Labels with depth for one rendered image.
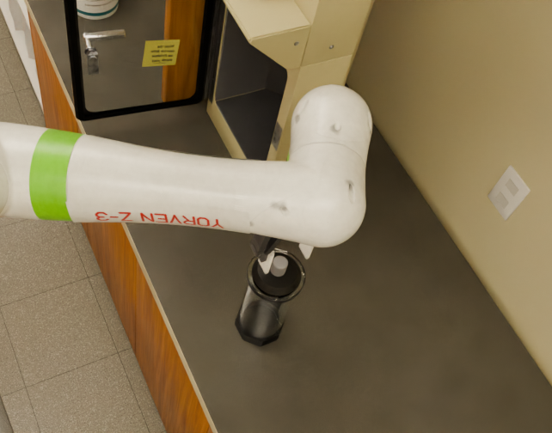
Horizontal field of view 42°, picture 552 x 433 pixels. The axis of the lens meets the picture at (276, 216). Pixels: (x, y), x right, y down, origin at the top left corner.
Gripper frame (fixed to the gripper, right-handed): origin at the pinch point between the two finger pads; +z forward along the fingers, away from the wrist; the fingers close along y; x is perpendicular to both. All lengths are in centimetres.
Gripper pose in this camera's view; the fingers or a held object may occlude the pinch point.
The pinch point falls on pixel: (286, 252)
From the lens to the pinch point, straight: 125.4
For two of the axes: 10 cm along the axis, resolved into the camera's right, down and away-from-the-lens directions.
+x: 4.4, 7.9, -4.2
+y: -8.8, 2.9, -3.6
